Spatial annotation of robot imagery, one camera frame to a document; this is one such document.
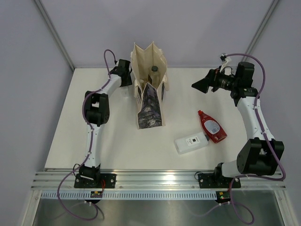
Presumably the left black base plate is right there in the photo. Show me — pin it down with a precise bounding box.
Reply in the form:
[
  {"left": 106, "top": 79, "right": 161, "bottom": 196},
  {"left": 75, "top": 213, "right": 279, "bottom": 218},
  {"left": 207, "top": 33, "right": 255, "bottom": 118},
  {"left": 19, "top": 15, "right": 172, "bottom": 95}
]
[{"left": 74, "top": 173, "right": 117, "bottom": 189}]

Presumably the red bottle white label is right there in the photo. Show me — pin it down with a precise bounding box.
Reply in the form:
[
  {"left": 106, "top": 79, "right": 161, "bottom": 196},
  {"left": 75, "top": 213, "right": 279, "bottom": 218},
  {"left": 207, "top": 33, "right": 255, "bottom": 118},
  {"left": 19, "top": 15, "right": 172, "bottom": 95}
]
[{"left": 198, "top": 110, "right": 227, "bottom": 144}]

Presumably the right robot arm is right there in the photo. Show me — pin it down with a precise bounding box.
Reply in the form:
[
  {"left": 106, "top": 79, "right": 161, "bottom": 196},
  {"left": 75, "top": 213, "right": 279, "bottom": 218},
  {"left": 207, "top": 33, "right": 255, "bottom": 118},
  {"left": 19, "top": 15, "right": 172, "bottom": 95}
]
[{"left": 192, "top": 62, "right": 284, "bottom": 188}]

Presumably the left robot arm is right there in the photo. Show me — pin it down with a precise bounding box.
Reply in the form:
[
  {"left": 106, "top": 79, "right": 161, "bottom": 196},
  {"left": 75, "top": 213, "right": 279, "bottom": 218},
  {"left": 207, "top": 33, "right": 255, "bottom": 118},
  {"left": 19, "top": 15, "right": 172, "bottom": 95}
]
[{"left": 74, "top": 59, "right": 132, "bottom": 188}]

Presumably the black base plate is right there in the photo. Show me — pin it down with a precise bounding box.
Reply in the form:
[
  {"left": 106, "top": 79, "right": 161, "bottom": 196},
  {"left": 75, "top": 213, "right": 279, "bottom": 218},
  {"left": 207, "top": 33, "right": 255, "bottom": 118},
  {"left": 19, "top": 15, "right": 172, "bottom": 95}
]
[
  {"left": 74, "top": 173, "right": 117, "bottom": 189},
  {"left": 198, "top": 173, "right": 233, "bottom": 189}
]

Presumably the beige canvas tote bag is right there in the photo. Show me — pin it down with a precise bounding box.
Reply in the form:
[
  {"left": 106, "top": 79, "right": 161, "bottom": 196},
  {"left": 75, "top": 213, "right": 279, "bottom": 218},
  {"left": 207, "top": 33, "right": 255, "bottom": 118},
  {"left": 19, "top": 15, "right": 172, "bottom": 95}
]
[{"left": 130, "top": 42, "right": 169, "bottom": 129}]

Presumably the right frame post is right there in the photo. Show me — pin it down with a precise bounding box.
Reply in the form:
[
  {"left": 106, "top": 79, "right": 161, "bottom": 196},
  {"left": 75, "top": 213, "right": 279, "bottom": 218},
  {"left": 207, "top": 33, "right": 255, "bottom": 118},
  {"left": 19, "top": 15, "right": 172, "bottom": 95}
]
[{"left": 245, "top": 0, "right": 281, "bottom": 55}]

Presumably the white rectangular bottle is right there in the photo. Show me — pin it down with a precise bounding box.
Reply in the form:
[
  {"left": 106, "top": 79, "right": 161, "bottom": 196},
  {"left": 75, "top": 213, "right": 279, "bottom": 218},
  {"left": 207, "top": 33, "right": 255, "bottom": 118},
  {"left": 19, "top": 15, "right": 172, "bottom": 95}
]
[{"left": 174, "top": 132, "right": 209, "bottom": 154}]

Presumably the frame post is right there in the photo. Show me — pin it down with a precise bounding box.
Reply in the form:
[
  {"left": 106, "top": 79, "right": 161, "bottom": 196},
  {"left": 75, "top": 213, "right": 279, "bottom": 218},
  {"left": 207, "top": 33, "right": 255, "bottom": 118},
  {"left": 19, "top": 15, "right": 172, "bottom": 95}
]
[
  {"left": 245, "top": 0, "right": 281, "bottom": 55},
  {"left": 32, "top": 0, "right": 75, "bottom": 72}
]

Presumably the left frame post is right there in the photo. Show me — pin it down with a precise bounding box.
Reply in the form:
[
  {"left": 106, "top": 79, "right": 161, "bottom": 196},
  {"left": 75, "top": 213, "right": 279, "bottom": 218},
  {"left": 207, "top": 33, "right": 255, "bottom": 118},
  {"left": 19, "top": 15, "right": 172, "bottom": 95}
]
[{"left": 32, "top": 0, "right": 75, "bottom": 72}]

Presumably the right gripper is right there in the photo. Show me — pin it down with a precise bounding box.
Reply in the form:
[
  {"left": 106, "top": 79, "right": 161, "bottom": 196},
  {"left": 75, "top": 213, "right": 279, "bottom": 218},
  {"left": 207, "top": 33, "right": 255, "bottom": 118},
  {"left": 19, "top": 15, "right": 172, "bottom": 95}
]
[{"left": 192, "top": 66, "right": 239, "bottom": 94}]

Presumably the white slotted cable duct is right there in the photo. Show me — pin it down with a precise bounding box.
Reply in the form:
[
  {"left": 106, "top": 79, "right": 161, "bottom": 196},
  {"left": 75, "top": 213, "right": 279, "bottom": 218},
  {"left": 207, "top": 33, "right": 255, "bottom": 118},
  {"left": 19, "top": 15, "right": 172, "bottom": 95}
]
[{"left": 40, "top": 191, "right": 218, "bottom": 201}]

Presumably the clear square bottle black cap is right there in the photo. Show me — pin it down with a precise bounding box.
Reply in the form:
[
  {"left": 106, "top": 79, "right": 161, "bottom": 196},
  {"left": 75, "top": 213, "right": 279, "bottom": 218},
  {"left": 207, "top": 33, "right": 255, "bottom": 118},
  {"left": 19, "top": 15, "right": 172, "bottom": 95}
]
[{"left": 150, "top": 65, "right": 160, "bottom": 87}]

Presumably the aluminium mounting rail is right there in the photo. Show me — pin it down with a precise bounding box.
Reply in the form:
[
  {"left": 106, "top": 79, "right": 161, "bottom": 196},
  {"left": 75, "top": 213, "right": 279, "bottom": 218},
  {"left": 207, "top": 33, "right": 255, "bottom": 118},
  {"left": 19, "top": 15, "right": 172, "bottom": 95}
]
[{"left": 31, "top": 169, "right": 286, "bottom": 191}]

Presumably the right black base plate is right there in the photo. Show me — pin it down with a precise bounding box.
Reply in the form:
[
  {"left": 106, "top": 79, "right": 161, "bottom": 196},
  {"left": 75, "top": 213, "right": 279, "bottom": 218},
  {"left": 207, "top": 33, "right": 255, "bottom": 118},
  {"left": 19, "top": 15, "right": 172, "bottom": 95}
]
[{"left": 198, "top": 173, "right": 233, "bottom": 189}]

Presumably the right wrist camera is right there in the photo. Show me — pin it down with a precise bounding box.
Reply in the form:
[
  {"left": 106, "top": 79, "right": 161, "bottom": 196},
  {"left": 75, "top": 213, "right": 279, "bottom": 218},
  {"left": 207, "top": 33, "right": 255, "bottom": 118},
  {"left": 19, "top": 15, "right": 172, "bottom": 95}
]
[{"left": 220, "top": 53, "right": 231, "bottom": 71}]

